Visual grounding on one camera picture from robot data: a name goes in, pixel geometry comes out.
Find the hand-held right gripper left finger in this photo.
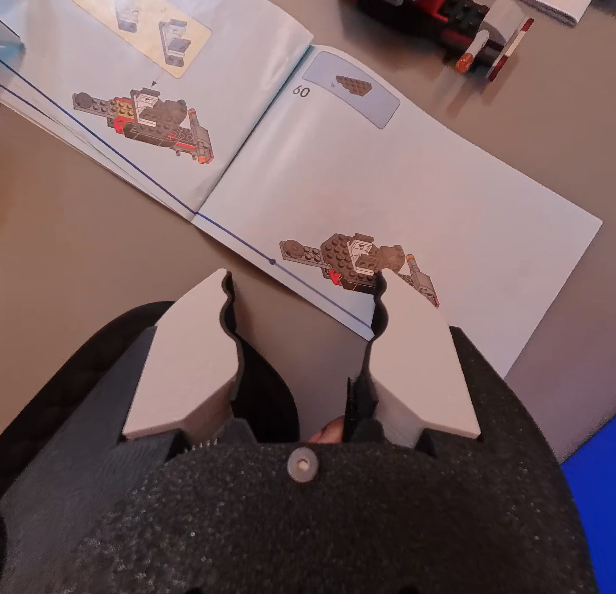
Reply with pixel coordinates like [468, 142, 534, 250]
[122, 268, 246, 445]

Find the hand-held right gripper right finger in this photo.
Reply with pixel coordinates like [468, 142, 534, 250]
[344, 268, 483, 449]

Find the blue plastic bin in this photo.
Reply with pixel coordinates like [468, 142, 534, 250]
[560, 416, 616, 594]

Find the black padded cushion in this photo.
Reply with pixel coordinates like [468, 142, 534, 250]
[0, 301, 301, 484]

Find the open instruction booklet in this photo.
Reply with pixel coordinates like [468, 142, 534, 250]
[0, 0, 603, 378]

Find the person's right hand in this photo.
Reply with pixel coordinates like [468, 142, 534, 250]
[308, 417, 345, 444]

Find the red grey lego model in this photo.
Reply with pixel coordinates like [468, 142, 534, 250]
[344, 0, 536, 82]

